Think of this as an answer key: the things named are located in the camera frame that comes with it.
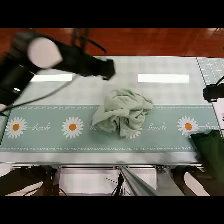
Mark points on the pale green garment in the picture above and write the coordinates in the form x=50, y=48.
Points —
x=123, y=111

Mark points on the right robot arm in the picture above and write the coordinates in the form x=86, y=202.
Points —
x=213, y=91

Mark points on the dark green garment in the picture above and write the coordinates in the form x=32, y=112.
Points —
x=211, y=150

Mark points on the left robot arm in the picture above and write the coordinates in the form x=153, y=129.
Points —
x=20, y=66

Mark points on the silver frame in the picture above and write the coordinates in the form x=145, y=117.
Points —
x=137, y=187

